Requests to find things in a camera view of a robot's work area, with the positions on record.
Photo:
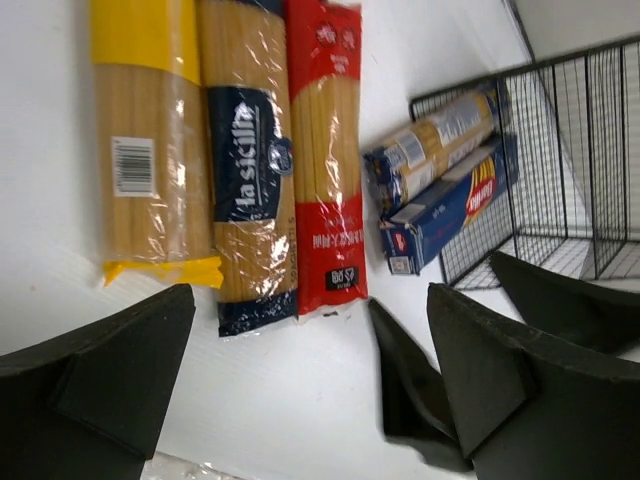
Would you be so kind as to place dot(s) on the red spaghetti bag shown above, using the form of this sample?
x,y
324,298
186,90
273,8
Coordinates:
x,y
324,41

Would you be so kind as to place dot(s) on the blue Barilla spaghetti box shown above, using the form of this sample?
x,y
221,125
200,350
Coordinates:
x,y
413,235

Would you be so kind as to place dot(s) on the black wire mesh shelf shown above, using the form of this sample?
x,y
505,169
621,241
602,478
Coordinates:
x,y
575,207

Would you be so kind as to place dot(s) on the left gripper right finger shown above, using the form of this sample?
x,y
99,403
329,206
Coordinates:
x,y
529,405

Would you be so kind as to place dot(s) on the blue clear pasta bag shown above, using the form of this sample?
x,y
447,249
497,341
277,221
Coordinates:
x,y
412,159

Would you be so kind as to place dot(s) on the yellow spaghetti bag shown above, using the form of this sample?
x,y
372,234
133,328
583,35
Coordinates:
x,y
151,138

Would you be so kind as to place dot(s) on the dark blue la sicilia spaghetti bag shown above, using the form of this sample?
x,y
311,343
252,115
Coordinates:
x,y
244,72

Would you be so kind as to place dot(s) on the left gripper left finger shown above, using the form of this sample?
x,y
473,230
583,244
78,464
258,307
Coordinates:
x,y
91,403

